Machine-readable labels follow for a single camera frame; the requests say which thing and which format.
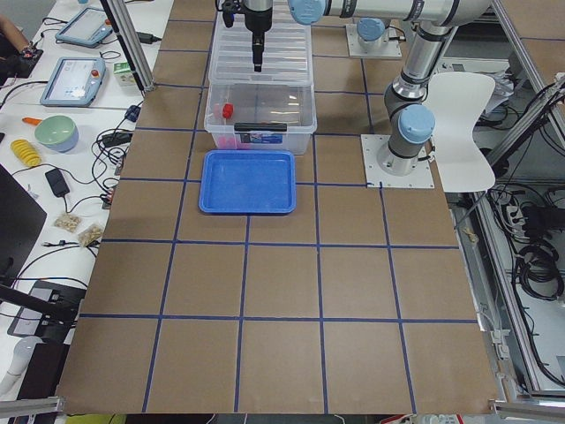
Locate blue teach pendant far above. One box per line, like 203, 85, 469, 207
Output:
55, 7, 113, 48

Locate snack bag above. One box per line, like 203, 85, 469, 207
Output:
77, 223, 104, 247
53, 213, 82, 233

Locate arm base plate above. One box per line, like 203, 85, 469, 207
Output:
345, 24, 403, 60
360, 134, 434, 189

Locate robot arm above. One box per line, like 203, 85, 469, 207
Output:
356, 18, 391, 44
288, 0, 491, 177

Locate yellow ridged toy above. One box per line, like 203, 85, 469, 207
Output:
10, 139, 42, 168

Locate blue teach pendant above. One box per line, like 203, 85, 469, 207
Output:
55, 7, 113, 48
40, 57, 106, 107

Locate green bowl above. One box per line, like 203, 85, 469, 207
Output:
34, 115, 79, 153

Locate black power adapter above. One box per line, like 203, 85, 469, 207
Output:
45, 168, 70, 198

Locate clear plastic storage box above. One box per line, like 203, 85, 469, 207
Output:
204, 84, 317, 155

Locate black box latch handle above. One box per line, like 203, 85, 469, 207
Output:
234, 123, 288, 133

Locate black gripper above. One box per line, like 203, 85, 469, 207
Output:
244, 0, 272, 72

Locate clear plastic box lid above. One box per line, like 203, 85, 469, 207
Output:
207, 19, 315, 87

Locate aluminium frame post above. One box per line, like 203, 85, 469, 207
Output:
100, 0, 154, 93

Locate blue teach pendant near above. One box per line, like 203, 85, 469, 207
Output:
40, 57, 106, 107

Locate tangled black cables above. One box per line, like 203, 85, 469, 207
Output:
90, 125, 133, 178

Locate blue plastic tray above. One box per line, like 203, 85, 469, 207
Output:
199, 149, 297, 215

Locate green white carton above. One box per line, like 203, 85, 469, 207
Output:
112, 62, 136, 87

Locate white chair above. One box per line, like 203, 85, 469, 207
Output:
424, 72, 495, 193

